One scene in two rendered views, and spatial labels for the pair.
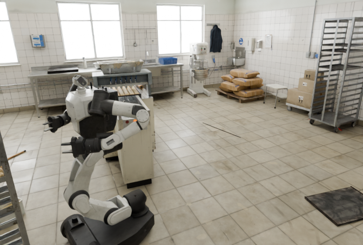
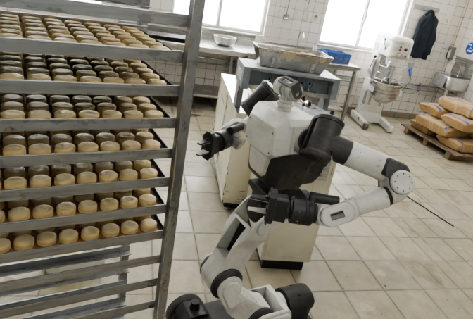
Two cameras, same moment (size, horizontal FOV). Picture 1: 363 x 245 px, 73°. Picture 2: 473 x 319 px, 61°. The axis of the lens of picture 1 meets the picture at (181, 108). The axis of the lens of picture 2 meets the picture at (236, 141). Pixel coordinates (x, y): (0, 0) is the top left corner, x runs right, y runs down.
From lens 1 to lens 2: 0.60 m
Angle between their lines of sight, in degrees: 9
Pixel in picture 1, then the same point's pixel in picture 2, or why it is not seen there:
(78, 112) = (279, 144)
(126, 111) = (372, 166)
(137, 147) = not seen: hidden behind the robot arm
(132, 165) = (281, 232)
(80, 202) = (231, 289)
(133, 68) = (311, 66)
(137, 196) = (303, 296)
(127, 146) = not seen: hidden behind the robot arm
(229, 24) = (456, 14)
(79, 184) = (235, 260)
